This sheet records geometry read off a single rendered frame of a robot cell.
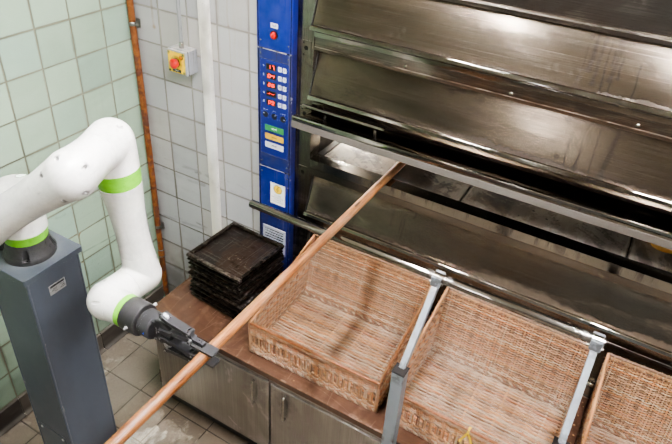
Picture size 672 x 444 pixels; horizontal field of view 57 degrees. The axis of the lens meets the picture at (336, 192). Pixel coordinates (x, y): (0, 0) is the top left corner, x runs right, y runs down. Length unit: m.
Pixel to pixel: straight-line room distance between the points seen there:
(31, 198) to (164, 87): 1.35
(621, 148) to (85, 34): 1.99
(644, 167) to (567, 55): 0.40
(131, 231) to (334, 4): 1.01
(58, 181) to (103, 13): 1.33
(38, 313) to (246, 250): 0.88
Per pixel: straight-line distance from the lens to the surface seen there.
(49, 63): 2.60
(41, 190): 1.55
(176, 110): 2.83
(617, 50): 1.93
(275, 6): 2.27
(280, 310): 2.56
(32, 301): 2.03
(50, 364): 2.21
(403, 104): 2.15
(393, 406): 2.05
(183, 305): 2.69
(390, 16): 2.09
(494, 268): 2.31
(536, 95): 1.99
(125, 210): 1.71
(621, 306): 2.29
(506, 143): 2.05
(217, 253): 2.57
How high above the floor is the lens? 2.40
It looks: 33 degrees down
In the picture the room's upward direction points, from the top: 4 degrees clockwise
